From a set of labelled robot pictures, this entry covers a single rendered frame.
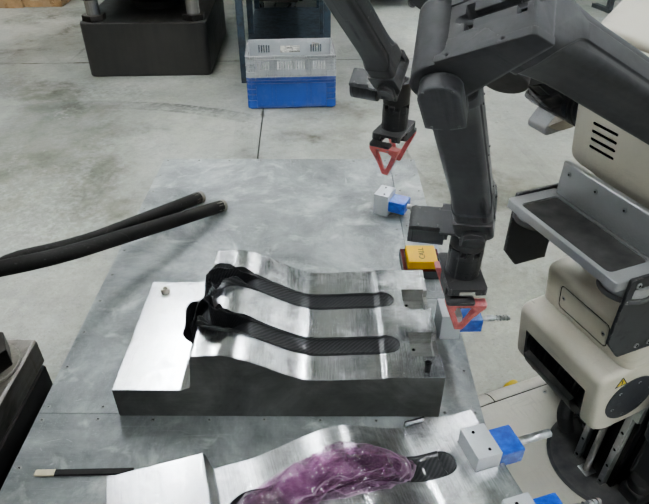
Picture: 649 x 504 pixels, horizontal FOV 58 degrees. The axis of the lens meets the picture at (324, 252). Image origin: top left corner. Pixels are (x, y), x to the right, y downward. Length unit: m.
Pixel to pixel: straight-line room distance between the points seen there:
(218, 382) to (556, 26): 0.65
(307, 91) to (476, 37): 3.60
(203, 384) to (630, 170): 0.71
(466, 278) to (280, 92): 3.22
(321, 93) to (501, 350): 2.42
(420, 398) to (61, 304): 1.89
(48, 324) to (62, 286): 0.23
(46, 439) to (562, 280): 0.90
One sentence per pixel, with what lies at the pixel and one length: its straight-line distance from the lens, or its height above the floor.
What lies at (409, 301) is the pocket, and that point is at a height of 0.86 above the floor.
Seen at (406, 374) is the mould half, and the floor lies 0.89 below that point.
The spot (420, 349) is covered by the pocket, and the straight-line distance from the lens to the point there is 0.97.
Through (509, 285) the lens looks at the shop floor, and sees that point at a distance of 2.57.
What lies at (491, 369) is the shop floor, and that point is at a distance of 2.18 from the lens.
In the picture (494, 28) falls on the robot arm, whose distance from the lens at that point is 0.52.
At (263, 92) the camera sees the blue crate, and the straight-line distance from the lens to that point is 4.09.
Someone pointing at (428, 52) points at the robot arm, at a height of 1.39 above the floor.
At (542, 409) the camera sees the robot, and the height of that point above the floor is 0.28.
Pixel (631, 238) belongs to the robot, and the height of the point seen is 1.05.
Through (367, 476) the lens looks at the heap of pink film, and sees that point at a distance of 0.76.
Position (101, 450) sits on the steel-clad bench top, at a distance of 0.97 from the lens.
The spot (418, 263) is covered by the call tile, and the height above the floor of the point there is 0.83.
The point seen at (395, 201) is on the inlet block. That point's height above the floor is 0.84.
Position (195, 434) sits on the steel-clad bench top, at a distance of 0.95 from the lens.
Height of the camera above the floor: 1.54
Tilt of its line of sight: 36 degrees down
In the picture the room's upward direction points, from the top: straight up
